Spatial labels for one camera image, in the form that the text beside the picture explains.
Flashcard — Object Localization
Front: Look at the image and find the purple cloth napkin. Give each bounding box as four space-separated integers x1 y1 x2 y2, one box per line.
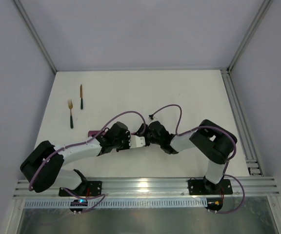
88 130 106 137

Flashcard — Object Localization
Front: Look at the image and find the gold fork black handle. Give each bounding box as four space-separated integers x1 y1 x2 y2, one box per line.
67 99 74 129

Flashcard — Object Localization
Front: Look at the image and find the gold knife black handle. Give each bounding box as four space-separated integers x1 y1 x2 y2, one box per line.
80 84 83 110

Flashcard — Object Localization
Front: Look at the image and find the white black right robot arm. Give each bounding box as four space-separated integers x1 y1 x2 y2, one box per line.
134 119 238 194

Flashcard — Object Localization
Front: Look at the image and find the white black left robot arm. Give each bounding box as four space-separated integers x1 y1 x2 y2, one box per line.
20 122 130 193

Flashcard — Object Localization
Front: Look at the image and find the left controller board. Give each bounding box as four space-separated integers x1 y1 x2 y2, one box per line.
69 199 88 215

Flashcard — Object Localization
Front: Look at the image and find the controller board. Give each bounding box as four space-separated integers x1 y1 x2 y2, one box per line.
205 199 223 214
69 199 88 215

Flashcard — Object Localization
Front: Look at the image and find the right controller board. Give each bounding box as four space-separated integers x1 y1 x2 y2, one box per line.
205 199 223 214

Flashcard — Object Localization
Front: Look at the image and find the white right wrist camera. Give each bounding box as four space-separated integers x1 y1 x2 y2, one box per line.
148 115 157 121

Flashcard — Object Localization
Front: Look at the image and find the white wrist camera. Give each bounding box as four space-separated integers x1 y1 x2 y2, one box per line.
148 115 157 121
129 135 146 149

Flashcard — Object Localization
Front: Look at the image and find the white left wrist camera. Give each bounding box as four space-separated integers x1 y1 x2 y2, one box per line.
129 135 146 149

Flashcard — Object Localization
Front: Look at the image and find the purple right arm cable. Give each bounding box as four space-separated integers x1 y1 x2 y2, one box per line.
149 104 245 215

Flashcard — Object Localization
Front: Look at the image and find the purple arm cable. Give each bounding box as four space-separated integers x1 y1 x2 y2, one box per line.
149 104 245 215
28 111 147 215

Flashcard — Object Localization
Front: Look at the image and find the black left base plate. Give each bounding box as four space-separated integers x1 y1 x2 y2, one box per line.
68 181 102 197

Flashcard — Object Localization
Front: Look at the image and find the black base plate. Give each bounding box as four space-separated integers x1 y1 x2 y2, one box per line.
68 181 102 197
187 178 233 195

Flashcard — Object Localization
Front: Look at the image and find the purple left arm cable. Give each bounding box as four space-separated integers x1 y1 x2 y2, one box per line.
28 111 147 215

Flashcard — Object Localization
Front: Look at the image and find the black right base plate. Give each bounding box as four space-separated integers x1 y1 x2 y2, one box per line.
187 178 233 195

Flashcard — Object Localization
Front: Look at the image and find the slotted grey cable duct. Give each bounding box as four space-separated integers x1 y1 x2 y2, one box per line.
24 197 207 209

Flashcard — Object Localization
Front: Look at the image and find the aluminium right side rail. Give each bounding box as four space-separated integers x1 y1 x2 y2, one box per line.
221 70 264 176

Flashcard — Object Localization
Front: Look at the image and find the aluminium rail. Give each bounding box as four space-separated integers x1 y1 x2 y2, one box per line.
221 70 264 176
13 176 280 199

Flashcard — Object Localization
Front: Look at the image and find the aluminium front rail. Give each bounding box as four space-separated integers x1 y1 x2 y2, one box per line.
13 176 280 199

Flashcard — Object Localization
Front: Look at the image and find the left corner frame post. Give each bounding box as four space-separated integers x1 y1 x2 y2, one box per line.
12 0 57 74

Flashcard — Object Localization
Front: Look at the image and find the corner frame post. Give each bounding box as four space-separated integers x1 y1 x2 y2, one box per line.
227 0 273 73
12 0 57 74

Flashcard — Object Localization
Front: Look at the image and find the right corner frame post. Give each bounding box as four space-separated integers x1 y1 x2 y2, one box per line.
227 0 273 73

